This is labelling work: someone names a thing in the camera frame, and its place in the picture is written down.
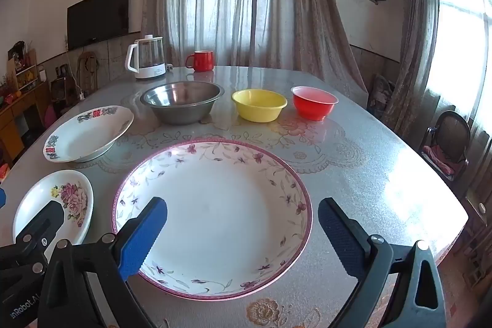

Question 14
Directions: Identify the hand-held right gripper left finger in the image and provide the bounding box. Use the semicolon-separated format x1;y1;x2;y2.
36;196;169;328

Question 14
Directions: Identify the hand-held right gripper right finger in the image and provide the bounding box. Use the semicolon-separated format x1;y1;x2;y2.
317;197;449;328

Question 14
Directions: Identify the small rose-print plate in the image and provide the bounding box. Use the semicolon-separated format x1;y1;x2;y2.
13;170;94;245

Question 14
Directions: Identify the large pink-rimmed floral plate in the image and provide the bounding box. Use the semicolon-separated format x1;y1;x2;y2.
111;139;313;301

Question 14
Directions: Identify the plate with red blue print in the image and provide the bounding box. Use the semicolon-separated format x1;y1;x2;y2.
43;105;134;163

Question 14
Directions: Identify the red plastic bowl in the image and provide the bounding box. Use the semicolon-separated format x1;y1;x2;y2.
291;85;339;121

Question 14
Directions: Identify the stainless steel bowl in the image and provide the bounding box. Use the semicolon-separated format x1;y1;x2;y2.
140;81;225;126

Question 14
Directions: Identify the yellow plastic bowl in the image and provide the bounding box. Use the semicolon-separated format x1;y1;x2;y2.
232;89;288;122

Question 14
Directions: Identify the orange wooden cabinet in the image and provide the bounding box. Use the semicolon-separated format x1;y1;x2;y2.
0;80;50;167

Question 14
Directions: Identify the small black appliance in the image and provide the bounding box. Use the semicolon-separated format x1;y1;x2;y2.
50;76;72;104

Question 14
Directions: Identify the wooden shelf with ornaments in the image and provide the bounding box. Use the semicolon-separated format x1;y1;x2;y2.
8;41;40;90

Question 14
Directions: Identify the grey patterned cushion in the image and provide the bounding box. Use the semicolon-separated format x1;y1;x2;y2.
368;74;396;117

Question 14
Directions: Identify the dark wooden chair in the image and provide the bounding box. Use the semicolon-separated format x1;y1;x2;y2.
419;111;471;180

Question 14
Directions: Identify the wooden folding chair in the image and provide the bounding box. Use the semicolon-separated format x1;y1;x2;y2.
77;51;101;94

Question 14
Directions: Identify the white electric glass kettle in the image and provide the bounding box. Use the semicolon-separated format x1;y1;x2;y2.
125;35;173;80

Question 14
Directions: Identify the red mug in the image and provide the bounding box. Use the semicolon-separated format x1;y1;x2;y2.
185;50;214;72

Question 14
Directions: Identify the narrow beige window curtain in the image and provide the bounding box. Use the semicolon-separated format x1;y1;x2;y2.
382;0;441;144

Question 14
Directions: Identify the wide beige window curtain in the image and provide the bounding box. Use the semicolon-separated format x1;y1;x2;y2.
140;0;370;109

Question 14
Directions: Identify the black wall television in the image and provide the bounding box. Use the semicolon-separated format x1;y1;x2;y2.
67;0;130;51

